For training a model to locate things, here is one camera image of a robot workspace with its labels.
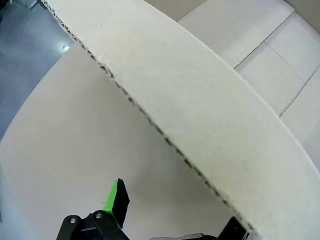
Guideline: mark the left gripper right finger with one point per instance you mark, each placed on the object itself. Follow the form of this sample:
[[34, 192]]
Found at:
[[233, 230]]

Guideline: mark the cardboard box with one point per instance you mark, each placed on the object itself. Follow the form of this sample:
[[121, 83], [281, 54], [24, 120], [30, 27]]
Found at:
[[175, 87]]

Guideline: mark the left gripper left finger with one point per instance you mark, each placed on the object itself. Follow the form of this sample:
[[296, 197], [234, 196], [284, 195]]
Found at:
[[117, 202]]

